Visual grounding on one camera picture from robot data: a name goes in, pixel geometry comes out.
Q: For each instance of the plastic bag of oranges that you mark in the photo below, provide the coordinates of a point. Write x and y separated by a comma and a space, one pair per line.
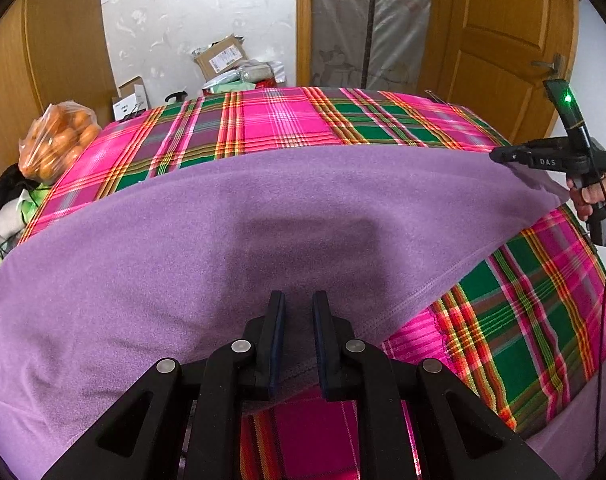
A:
53, 140

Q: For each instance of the black cloth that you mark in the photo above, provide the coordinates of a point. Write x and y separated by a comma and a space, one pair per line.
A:
8, 185

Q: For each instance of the white carton box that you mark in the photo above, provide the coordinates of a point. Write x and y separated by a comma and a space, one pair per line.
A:
130, 102

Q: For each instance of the grey plastic zip curtain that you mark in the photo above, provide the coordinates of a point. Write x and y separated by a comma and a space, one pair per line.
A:
343, 20

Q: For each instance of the purple sweater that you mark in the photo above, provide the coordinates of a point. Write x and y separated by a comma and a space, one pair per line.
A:
183, 240

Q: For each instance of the wooden door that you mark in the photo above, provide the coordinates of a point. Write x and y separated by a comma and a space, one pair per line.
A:
498, 35

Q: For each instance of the red gift box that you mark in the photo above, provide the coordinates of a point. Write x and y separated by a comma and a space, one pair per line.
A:
269, 83

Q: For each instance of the cardboard parcel box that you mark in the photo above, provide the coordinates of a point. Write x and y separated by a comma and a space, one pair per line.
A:
223, 55

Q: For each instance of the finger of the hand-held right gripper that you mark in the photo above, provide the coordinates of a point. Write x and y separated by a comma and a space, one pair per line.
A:
548, 145
513, 156

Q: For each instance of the wooden wardrobe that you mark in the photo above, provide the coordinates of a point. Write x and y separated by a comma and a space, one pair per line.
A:
58, 60

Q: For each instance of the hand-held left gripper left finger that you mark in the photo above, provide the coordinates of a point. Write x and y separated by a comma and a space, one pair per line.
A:
278, 355

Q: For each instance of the pink green plaid bed sheet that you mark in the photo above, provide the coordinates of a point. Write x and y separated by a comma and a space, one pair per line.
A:
263, 120

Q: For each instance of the silver mailer bags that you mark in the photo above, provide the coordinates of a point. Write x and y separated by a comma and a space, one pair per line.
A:
258, 72

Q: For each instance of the black clamp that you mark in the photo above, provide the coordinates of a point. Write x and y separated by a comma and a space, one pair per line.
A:
175, 97

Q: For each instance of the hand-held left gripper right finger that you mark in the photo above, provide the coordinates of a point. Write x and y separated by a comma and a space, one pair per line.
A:
320, 355

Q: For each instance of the wooden door frame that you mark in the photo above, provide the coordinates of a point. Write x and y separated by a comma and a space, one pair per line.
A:
304, 20

